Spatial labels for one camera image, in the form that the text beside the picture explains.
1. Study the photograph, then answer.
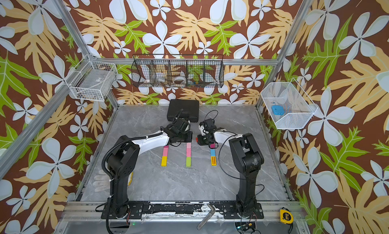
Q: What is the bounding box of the black plastic tool case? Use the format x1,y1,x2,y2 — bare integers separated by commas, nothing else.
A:
167,99,200,122

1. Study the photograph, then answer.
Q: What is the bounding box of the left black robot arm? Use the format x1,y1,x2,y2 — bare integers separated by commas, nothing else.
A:
101,118,192,220

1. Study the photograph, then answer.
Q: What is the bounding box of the blue object in basket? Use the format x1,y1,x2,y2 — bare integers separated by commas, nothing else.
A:
271,105,285,116

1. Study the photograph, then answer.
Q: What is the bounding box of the yellow tape measure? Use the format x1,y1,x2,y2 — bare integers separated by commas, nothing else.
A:
280,207,294,225

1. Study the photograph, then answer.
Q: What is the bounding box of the blue block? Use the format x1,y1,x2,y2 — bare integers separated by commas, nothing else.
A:
210,149,216,158

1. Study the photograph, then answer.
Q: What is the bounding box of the grey metal bracket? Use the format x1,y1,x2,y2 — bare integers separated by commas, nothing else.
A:
197,204,216,230

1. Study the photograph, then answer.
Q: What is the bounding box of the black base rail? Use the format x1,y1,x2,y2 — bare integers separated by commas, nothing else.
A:
96,201,264,220

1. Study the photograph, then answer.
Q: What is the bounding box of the white wire basket left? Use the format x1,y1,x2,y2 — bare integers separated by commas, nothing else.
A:
66,55,118,102

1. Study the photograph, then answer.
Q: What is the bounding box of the white work glove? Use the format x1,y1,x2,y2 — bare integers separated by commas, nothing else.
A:
92,169,133,192

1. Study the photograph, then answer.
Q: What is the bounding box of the green block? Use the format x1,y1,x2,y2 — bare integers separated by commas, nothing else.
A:
185,157,191,168

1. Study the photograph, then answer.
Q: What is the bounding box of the black wire basket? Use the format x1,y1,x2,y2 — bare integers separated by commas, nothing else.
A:
130,54,225,88

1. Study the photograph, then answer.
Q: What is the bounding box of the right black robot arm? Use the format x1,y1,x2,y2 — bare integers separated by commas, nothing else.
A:
197,118,264,219

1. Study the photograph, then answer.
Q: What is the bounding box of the yellow red striped block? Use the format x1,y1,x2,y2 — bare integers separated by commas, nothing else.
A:
211,156,217,166

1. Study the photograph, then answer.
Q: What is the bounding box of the white mesh basket right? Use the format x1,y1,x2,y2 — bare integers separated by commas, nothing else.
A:
260,79,318,130

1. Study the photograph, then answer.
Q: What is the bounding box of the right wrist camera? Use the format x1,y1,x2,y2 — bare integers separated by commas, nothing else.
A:
199,121,207,135

